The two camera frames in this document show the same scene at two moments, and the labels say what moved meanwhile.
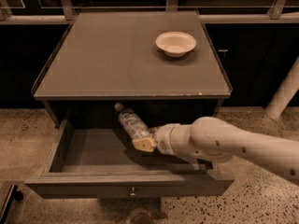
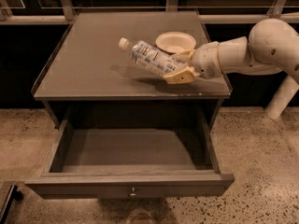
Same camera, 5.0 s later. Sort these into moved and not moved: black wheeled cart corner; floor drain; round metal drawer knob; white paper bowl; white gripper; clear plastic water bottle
Moved: clear plastic water bottle; white gripper
Not moved: floor drain; round metal drawer knob; white paper bowl; black wheeled cart corner
